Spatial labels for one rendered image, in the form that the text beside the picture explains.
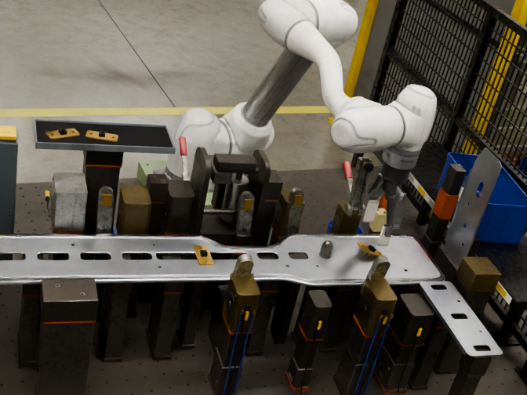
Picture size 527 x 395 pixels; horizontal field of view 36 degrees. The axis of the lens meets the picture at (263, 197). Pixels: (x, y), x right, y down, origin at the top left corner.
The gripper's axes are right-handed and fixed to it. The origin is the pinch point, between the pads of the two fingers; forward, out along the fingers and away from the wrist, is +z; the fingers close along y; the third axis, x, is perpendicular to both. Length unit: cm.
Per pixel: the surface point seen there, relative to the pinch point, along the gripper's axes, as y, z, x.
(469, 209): 0.7, -6.6, 26.1
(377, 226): -10.3, 7.3, 6.6
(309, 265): 4.9, 9.2, -19.1
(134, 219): -11, 6, -64
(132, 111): -285, 116, -15
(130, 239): -7, 9, -65
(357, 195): -14.3, -0.8, -0.5
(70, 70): -342, 117, -48
